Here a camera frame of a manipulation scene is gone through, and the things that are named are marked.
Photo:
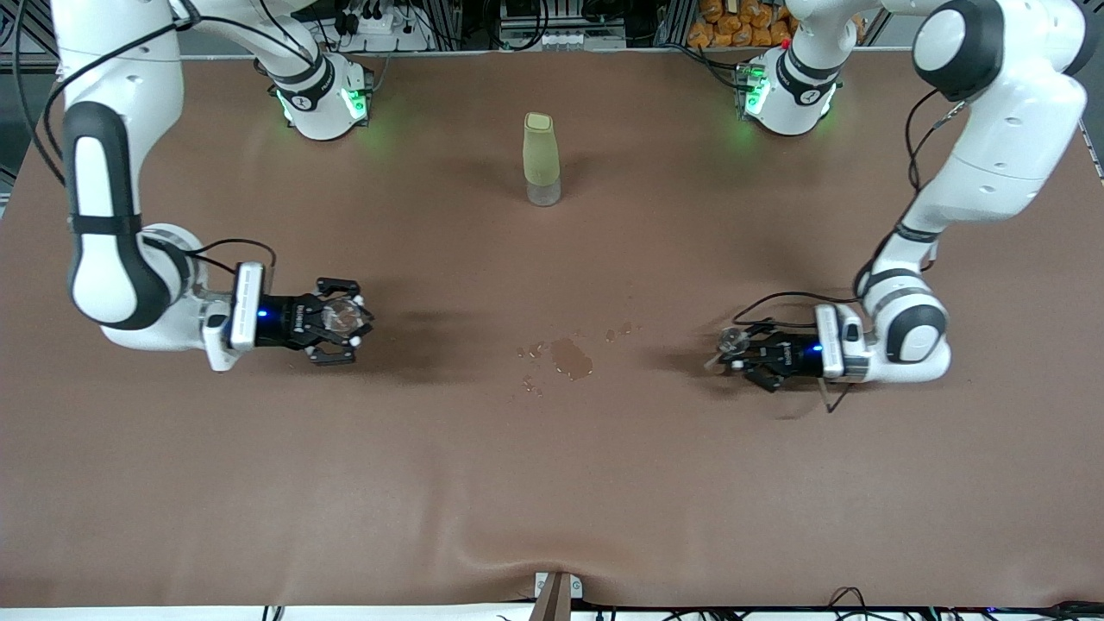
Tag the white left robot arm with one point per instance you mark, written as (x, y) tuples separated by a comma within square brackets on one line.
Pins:
[(1009, 147)]

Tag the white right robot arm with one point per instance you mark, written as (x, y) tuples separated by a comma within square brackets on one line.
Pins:
[(112, 259)]

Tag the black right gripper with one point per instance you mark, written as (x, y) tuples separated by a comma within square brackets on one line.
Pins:
[(285, 322)]

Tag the orange snack bag pile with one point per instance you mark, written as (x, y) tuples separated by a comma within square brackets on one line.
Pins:
[(742, 21)]

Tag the white empty socket strip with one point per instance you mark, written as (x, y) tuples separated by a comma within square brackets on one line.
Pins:
[(561, 40)]

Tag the aluminium frame post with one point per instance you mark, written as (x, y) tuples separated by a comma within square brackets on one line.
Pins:
[(26, 34)]

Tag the white power strip with plugs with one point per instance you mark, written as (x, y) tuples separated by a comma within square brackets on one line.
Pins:
[(379, 34)]

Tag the metal table edge clamp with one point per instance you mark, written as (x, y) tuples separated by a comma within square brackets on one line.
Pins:
[(556, 595)]

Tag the clear glass shaker cup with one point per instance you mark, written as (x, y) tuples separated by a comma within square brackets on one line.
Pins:
[(343, 316)]

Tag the liquid spill puddle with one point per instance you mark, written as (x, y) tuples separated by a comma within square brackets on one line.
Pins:
[(571, 358)]

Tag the green bottle with clear base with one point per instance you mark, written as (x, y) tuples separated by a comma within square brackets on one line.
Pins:
[(541, 155)]

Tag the steel double jigger measuring cup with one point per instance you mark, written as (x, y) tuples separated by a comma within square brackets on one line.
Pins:
[(731, 345)]

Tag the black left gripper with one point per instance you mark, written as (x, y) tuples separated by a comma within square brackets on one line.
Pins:
[(793, 355)]

